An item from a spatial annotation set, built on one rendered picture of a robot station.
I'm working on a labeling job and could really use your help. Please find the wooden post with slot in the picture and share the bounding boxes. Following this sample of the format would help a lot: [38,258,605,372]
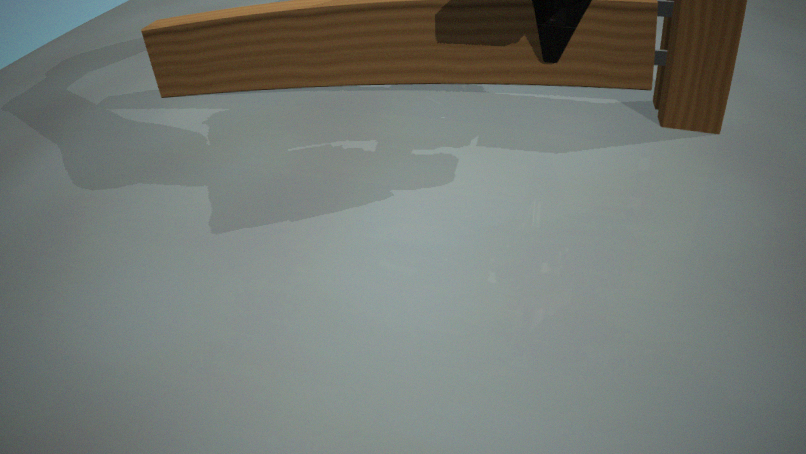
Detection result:
[653,0,747,134]

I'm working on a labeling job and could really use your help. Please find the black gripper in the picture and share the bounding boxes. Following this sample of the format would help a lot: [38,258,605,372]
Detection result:
[532,0,592,63]

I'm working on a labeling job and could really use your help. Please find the wooden side rail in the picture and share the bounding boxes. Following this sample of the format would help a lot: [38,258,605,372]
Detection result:
[141,0,674,98]

